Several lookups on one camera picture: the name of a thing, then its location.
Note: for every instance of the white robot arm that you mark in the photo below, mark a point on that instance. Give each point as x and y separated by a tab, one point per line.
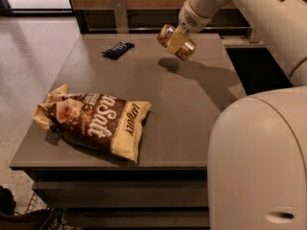
257	154

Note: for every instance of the orange drink can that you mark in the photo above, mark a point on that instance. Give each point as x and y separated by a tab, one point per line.
176	41

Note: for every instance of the brown yellow chip bag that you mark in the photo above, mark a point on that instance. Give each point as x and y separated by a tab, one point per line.
93	120

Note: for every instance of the dark wire basket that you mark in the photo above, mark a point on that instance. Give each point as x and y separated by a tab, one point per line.
44	219

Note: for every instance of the dark blue snack bar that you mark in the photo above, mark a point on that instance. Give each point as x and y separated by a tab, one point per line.
118	50

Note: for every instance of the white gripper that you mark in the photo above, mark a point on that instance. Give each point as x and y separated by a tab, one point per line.
188	20

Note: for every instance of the left metal wall bracket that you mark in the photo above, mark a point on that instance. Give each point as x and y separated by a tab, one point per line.
121	16

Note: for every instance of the grey drawer cabinet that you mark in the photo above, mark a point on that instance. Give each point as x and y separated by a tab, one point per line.
166	187

